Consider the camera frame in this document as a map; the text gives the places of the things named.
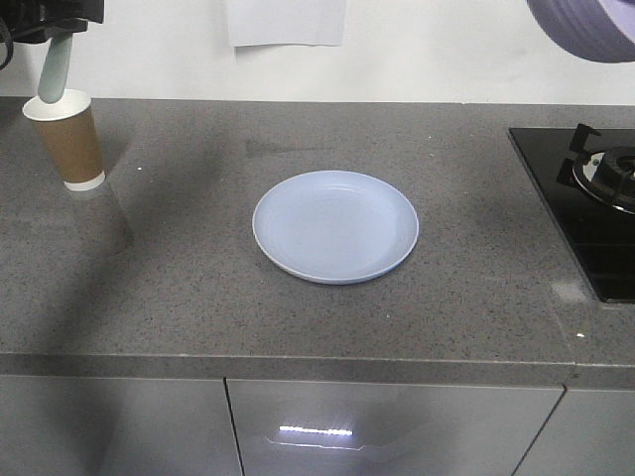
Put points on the grey cabinet door left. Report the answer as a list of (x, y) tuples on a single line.
[(108, 426)]

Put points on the light blue plate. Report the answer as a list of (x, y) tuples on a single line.
[(335, 227)]

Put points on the grey cabinet door middle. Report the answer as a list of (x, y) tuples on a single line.
[(310, 428)]

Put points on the grey upper drawer front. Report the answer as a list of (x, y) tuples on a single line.
[(591, 432)]

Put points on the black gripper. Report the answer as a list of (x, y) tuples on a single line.
[(33, 21)]

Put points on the purple plastic bowl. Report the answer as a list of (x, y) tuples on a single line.
[(599, 31)]

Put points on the white paper sheet on wall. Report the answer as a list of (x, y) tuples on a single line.
[(295, 22)]

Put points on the mint green plastic spoon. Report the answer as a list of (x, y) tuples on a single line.
[(55, 69)]

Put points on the grey cabinet door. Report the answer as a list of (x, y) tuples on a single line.
[(108, 426), (310, 428)]

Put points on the brown paper cup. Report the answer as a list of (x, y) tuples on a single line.
[(68, 133)]

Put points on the black gas stove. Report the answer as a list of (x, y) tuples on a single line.
[(585, 177)]

